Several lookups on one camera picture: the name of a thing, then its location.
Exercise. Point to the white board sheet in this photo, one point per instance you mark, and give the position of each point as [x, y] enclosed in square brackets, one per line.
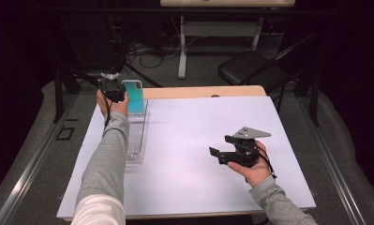
[191, 125]

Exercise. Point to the black metal stand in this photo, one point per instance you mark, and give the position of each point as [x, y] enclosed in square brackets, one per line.
[58, 97]
[315, 100]

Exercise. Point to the person's left hand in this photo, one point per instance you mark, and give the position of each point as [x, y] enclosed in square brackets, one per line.
[119, 108]

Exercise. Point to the wooden table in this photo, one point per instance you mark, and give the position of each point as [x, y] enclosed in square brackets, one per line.
[181, 92]

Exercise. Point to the clear plastic packaging tray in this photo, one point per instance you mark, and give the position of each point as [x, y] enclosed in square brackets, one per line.
[137, 137]

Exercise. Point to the person's right hand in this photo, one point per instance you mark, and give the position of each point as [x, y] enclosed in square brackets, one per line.
[256, 175]

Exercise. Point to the phone case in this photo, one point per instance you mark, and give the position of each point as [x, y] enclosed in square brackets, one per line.
[135, 98]

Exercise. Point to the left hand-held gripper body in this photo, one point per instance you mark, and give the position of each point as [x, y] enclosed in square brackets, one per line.
[112, 90]

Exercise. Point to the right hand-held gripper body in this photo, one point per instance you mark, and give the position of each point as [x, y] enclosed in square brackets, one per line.
[247, 154]

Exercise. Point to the black folding chair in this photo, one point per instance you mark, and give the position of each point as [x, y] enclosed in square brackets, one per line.
[250, 67]

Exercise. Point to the aluminium floor rail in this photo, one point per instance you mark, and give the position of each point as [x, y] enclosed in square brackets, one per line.
[337, 178]
[28, 172]

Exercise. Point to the white-legged desk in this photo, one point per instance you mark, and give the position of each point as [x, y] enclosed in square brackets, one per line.
[182, 56]

